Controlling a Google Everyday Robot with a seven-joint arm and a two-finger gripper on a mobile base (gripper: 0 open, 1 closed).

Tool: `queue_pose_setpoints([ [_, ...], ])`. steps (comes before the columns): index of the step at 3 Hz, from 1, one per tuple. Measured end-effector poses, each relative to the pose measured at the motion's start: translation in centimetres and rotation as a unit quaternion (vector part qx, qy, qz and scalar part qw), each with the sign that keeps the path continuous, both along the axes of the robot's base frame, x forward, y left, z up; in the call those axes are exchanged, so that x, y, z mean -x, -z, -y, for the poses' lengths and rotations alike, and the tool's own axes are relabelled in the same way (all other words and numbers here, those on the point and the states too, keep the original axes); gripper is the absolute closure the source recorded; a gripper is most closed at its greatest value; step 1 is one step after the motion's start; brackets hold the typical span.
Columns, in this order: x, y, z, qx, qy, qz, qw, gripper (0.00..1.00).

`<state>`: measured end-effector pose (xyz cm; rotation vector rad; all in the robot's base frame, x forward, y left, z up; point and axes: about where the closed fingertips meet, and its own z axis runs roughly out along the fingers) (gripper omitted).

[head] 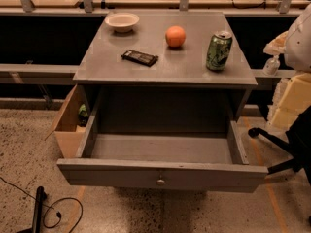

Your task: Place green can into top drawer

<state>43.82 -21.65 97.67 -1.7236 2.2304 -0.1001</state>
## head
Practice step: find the metal railing shelf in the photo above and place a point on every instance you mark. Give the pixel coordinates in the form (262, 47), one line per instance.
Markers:
(37, 74)

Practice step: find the black snack bar packet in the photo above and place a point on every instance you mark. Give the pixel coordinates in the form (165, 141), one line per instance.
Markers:
(140, 57)

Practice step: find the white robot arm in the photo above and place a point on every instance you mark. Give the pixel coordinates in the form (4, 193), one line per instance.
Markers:
(298, 43)

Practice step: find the cardboard box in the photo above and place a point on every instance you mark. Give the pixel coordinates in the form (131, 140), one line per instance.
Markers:
(65, 127)

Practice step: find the orange fruit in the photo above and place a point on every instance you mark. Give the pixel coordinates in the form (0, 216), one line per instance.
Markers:
(175, 36)

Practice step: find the white bowl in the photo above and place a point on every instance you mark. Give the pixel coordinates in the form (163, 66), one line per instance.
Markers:
(121, 22)

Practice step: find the clear soap dispenser bottle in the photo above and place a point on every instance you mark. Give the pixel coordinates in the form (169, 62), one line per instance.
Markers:
(271, 66)

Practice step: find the open grey top drawer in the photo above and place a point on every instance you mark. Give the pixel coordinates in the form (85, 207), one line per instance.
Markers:
(190, 153)

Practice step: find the green soda can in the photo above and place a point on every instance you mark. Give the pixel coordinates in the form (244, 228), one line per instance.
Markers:
(218, 50)

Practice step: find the brass drawer knob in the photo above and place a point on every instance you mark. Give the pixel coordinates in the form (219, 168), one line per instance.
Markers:
(160, 181)

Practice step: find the black stand base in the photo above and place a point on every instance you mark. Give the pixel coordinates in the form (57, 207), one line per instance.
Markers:
(40, 197)

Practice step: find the grey cabinet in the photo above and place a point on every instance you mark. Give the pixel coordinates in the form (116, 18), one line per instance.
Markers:
(179, 84)

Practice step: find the green item in box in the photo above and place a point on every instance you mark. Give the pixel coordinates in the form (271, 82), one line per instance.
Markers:
(82, 112)

